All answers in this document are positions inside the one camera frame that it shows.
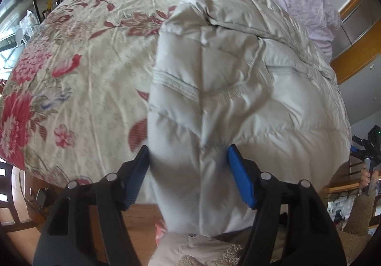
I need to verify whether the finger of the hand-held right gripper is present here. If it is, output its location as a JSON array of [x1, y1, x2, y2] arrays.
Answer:
[[350, 134, 365, 154]]

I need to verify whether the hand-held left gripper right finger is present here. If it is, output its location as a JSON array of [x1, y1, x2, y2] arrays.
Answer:
[[227, 144, 347, 266]]

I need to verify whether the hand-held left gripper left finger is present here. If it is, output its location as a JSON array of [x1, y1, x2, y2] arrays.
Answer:
[[33, 145, 150, 266]]

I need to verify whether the white puffer jacket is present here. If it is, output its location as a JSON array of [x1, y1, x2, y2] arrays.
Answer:
[[146, 0, 352, 238]]

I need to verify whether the person's right forearm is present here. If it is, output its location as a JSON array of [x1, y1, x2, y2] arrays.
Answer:
[[342, 186, 379, 237]]

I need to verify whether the person's right hand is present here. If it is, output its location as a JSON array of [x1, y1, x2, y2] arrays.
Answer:
[[359, 165, 381, 193]]

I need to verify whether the wooden shelf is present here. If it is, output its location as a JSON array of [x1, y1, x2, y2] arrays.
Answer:
[[327, 162, 381, 232]]

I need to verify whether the pink cloth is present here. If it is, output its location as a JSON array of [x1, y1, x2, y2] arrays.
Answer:
[[155, 220, 168, 245]]

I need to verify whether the wooden headboard cabinet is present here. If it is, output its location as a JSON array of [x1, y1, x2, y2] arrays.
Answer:
[[308, 0, 381, 85]]

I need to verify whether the person's beige knitted sweater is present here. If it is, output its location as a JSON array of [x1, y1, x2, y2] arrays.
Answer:
[[148, 230, 248, 266]]

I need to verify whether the dark wooden chair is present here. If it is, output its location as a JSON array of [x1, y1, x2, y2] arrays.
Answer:
[[0, 160, 31, 225]]

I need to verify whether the floral bedsheet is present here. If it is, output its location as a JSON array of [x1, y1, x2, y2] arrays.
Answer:
[[0, 0, 180, 205]]

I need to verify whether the pale pink pillow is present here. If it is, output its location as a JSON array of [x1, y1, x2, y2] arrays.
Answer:
[[82, 0, 341, 67]]

